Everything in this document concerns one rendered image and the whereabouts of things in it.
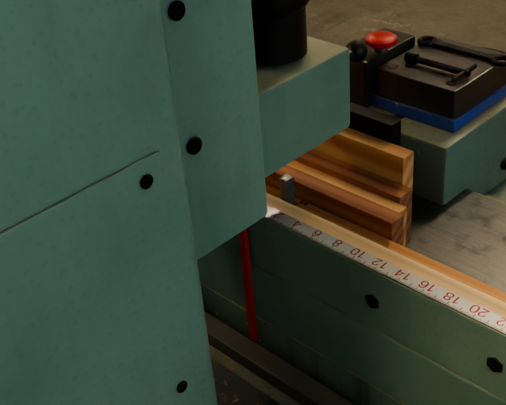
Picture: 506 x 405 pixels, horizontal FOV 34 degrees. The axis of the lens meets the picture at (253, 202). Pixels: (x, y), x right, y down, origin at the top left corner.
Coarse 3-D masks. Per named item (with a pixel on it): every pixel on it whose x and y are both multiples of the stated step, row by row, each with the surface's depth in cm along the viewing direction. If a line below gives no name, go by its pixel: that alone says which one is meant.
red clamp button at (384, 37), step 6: (366, 36) 76; (372, 36) 76; (378, 36) 76; (384, 36) 76; (390, 36) 76; (396, 36) 76; (366, 42) 76; (372, 42) 75; (378, 42) 75; (384, 42) 75; (390, 42) 75; (396, 42) 76; (378, 48) 76; (384, 48) 76
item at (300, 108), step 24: (312, 48) 63; (336, 48) 63; (264, 72) 60; (288, 72) 60; (312, 72) 61; (336, 72) 63; (264, 96) 58; (288, 96) 60; (312, 96) 62; (336, 96) 64; (264, 120) 59; (288, 120) 61; (312, 120) 63; (336, 120) 65; (264, 144) 60; (288, 144) 62; (312, 144) 64; (264, 168) 60
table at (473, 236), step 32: (416, 224) 72; (448, 224) 72; (480, 224) 71; (224, 256) 72; (448, 256) 68; (480, 256) 67; (224, 288) 74; (256, 288) 70; (288, 288) 67; (288, 320) 69; (320, 320) 65; (352, 320) 63; (320, 352) 68; (352, 352) 64; (384, 352) 61; (416, 352) 59; (384, 384) 63; (416, 384) 60; (448, 384) 58
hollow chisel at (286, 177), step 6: (282, 180) 68; (288, 180) 67; (282, 186) 68; (288, 186) 68; (282, 192) 68; (288, 192) 68; (294, 192) 69; (282, 198) 69; (288, 198) 68; (294, 198) 69; (294, 204) 69
